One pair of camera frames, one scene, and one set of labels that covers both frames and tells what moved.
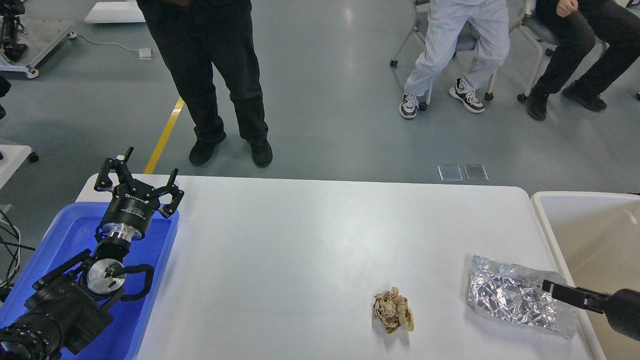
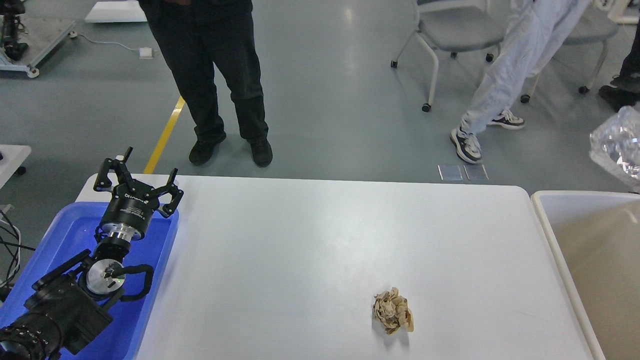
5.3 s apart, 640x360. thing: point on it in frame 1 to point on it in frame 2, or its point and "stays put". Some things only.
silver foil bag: (515, 294) to (615, 143)
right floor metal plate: (476, 172) stays put
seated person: (577, 25) to (626, 91)
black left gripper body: (129, 214) stays put
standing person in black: (192, 36) stays put
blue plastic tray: (71, 231) stays put
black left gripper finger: (169, 210) stays put
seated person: (446, 20) to (534, 28)
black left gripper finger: (103, 183) stays put
